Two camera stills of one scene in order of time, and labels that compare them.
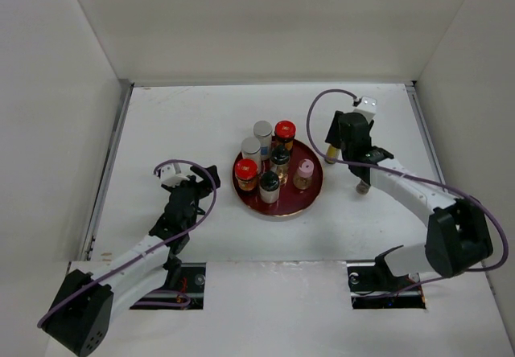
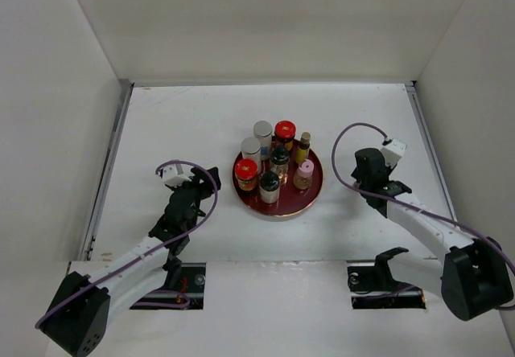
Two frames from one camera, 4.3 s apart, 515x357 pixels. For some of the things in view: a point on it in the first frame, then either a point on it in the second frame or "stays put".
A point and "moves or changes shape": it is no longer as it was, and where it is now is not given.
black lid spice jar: (279, 162) stays put
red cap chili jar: (246, 171) stays put
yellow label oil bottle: (332, 153) moves or changes shape
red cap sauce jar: (284, 133) stays put
